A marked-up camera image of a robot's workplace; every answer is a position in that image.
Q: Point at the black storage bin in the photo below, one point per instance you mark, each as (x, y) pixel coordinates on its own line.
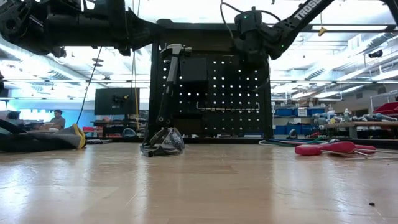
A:
(186, 129)

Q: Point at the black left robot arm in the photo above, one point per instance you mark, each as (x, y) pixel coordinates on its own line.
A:
(18, 21)

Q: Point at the black pegboard cart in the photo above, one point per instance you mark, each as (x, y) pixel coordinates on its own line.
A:
(267, 109)

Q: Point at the grey black claw hammer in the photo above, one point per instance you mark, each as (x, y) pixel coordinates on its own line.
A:
(171, 77)

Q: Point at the black work glove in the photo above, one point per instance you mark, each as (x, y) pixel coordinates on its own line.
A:
(18, 144)

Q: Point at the black pen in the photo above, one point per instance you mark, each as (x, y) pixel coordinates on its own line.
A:
(99, 141)

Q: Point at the person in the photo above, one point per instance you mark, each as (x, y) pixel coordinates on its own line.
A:
(13, 115)
(58, 119)

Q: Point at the grey glove yellow cuff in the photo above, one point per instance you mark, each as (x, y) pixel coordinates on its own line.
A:
(62, 137)

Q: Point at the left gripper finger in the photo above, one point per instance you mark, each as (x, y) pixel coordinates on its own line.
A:
(143, 32)

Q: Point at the wooden workbench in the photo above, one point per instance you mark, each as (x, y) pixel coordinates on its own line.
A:
(373, 124)

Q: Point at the red storage bin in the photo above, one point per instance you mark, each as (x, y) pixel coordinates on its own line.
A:
(388, 109)

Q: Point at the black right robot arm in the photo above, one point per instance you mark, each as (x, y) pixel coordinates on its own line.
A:
(298, 15)

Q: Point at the black pegboard box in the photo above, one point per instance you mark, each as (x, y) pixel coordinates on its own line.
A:
(194, 70)

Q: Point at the black computer monitor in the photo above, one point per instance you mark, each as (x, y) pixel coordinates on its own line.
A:
(105, 101)

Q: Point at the blue storage bins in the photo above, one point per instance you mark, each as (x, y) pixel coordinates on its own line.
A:
(286, 112)

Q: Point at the white bottle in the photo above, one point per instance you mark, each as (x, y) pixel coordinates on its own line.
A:
(346, 115)

